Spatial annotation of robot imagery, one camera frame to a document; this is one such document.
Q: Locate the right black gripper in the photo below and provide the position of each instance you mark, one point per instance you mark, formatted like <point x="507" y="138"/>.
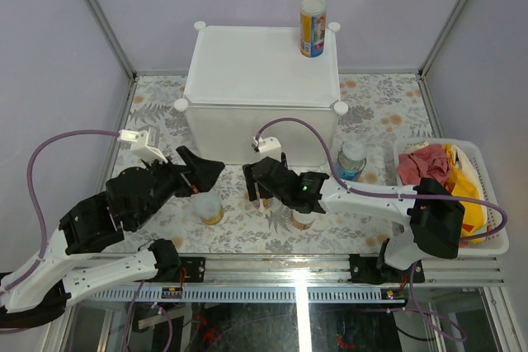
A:
<point x="250" y="182"/>

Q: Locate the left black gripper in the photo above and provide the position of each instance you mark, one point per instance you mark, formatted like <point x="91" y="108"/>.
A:
<point x="205" y="173"/>

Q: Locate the tall can with spoon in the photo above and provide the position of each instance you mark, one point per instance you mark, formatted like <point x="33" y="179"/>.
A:
<point x="265" y="199"/>

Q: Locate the short orange can white lid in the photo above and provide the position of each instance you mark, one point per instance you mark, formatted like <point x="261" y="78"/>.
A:
<point x="303" y="221"/>

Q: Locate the white plastic cube cabinet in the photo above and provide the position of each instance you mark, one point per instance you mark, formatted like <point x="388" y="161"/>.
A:
<point x="248" y="82"/>

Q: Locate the blue can with clear lid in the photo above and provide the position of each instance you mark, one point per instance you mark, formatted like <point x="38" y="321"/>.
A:
<point x="351" y="160"/>

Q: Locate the orange tall can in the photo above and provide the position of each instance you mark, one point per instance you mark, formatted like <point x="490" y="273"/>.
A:
<point x="312" y="27"/>

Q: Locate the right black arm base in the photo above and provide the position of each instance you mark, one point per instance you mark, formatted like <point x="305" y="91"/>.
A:
<point x="371" y="267"/>

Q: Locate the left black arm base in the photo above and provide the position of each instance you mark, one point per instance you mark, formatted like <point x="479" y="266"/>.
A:
<point x="172" y="268"/>

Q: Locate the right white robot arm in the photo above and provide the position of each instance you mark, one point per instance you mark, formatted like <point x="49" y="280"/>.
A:
<point x="430" y="216"/>

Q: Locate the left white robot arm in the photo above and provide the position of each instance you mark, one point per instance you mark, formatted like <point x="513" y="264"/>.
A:
<point x="59" y="281"/>

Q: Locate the wide orange can white lid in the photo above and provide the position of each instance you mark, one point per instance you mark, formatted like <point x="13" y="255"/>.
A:
<point x="208" y="207"/>

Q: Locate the red cloth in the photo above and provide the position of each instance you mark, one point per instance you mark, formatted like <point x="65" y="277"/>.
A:
<point x="429" y="162"/>

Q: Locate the yellow cloth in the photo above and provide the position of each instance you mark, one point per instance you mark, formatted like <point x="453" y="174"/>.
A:
<point x="463" y="181"/>

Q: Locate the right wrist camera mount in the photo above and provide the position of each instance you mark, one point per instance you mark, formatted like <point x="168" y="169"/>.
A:
<point x="267" y="147"/>

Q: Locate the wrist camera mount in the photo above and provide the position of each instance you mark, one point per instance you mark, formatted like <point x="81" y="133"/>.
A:
<point x="140" y="146"/>
<point x="267" y="147"/>

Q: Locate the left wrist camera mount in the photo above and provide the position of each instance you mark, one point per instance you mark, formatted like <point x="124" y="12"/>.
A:
<point x="140" y="146"/>

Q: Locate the aluminium rail frame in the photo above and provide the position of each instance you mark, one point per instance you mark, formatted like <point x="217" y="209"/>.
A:
<point x="334" y="269"/>

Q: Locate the white slotted cable duct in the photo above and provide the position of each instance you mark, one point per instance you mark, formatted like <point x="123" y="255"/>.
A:
<point x="217" y="294"/>

